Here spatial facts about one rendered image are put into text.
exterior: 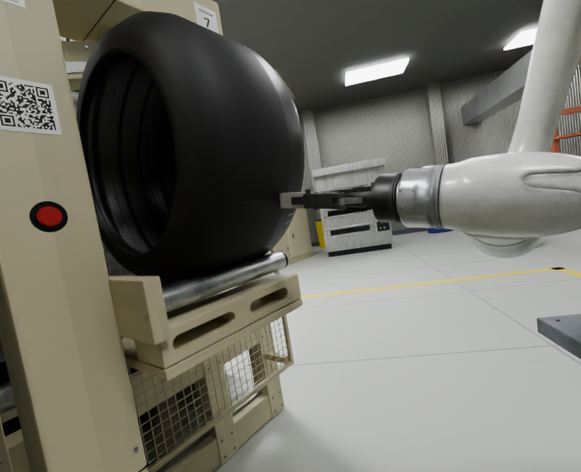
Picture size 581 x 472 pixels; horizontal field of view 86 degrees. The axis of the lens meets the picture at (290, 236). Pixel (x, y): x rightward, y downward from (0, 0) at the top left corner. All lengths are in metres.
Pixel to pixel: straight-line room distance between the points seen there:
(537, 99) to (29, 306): 0.79
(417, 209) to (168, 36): 0.48
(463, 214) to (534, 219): 0.07
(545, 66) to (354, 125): 8.39
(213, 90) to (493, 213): 0.43
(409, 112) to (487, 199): 8.76
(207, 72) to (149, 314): 0.38
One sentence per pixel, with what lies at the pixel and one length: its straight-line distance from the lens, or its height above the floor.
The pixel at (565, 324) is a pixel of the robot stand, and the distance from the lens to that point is 1.00.
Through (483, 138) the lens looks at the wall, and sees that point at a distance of 9.52.
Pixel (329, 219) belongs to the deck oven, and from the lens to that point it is 6.37.
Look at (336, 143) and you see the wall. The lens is 8.84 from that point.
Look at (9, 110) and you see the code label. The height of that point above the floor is 1.21.
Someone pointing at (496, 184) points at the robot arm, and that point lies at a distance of 0.43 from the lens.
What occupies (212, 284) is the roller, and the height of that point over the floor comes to 0.90.
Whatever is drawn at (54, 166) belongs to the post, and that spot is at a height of 1.13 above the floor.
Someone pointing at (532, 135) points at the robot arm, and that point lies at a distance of 0.64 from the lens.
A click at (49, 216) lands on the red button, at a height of 1.06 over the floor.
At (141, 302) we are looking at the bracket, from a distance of 0.51.
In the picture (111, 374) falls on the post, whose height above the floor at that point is 0.80.
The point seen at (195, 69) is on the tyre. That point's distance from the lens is 0.57.
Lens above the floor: 1.01
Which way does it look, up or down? 4 degrees down
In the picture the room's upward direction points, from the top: 9 degrees counter-clockwise
